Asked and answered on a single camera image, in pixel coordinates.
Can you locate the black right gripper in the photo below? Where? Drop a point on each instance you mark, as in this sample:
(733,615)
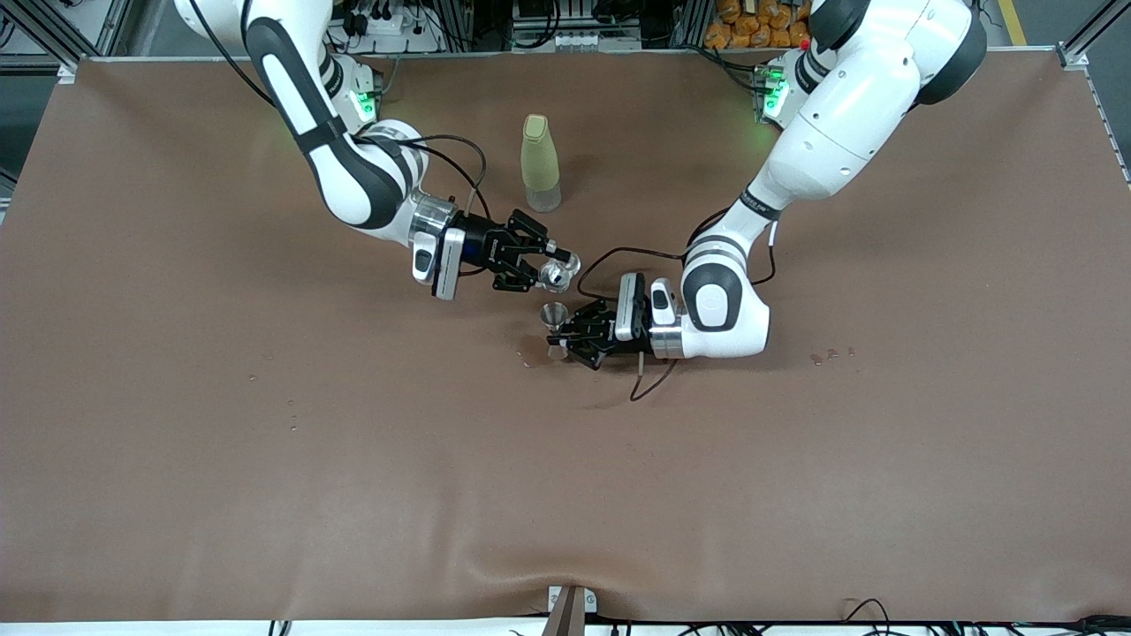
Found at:
(484,247)

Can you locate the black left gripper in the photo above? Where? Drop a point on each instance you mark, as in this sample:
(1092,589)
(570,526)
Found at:
(601,331)

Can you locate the small clear glass cup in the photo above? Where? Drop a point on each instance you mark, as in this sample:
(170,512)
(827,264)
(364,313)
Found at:
(561,274)

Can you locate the steel hourglass measuring jigger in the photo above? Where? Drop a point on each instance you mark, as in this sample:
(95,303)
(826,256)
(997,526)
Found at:
(554,314)

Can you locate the large brown liquid puddle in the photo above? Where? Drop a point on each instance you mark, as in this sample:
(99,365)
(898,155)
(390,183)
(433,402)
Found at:
(530,355)

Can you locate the yellow-green bottle with clear base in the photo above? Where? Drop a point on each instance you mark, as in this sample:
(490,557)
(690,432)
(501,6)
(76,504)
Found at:
(539,159)

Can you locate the brown table cover mat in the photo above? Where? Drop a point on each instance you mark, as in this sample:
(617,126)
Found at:
(565,495)

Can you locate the white connector strip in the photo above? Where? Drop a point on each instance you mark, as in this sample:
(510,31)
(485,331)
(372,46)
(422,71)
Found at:
(574,40)

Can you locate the tiny liquid drops by jigger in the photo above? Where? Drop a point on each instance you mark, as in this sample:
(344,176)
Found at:
(831,356)

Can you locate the white power strip with plugs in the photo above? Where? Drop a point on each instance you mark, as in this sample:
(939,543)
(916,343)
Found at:
(398,31)

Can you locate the orange snack packs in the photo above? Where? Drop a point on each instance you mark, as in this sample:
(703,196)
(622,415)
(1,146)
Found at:
(751,26)

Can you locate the metal table edge bracket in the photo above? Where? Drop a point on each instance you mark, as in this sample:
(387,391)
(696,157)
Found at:
(570,609)

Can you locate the aluminium frame post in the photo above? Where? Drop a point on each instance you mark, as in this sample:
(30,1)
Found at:
(53,31)
(1104,106)

